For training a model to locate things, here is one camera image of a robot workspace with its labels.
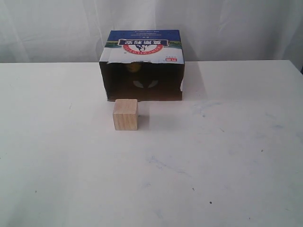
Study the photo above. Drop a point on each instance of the yellow ball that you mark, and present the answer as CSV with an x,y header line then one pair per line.
x,y
133,67

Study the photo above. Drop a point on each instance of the light wooden cube block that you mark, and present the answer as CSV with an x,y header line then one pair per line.
x,y
125,115

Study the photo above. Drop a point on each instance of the blue white cardboard box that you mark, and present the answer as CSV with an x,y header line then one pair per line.
x,y
161,55

